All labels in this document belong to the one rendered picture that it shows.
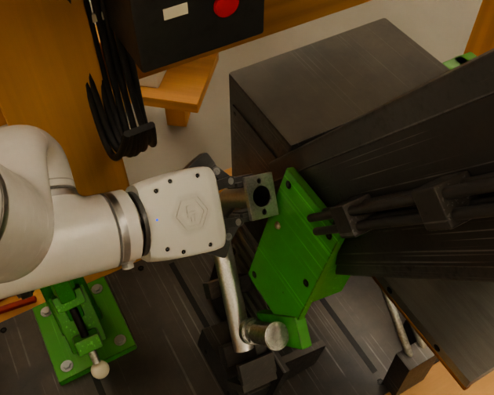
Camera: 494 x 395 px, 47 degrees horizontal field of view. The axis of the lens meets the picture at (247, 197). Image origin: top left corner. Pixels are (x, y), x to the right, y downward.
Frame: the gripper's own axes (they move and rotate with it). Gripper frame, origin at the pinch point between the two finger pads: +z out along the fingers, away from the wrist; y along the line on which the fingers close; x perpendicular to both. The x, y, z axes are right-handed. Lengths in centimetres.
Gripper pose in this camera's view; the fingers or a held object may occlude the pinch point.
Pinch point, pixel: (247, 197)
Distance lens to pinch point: 72.4
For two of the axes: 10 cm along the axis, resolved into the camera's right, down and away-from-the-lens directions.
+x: -5.2, 0.1, 8.6
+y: -1.8, -9.8, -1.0
